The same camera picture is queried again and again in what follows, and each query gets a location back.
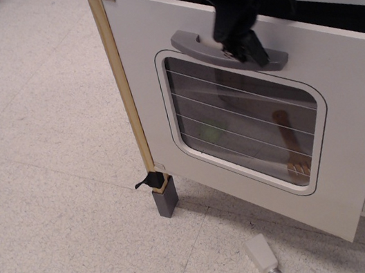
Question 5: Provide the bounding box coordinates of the grey oven door handle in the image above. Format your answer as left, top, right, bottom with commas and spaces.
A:
171, 30, 288, 72

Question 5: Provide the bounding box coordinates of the white oven door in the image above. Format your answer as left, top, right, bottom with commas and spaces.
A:
104, 0, 365, 241

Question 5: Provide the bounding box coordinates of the wooden slotted spatula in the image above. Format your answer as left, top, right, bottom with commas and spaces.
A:
272, 110, 312, 186

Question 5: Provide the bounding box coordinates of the black tape piece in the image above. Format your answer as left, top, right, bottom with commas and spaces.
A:
135, 171, 165, 189

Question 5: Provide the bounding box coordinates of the white salt shaker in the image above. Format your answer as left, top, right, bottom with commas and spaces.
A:
245, 234, 281, 273

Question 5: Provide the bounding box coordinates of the wooden corner post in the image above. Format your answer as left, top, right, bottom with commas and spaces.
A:
85, 0, 175, 204

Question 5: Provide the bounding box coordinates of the grey post foot cap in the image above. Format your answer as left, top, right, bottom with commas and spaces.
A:
152, 176, 179, 218

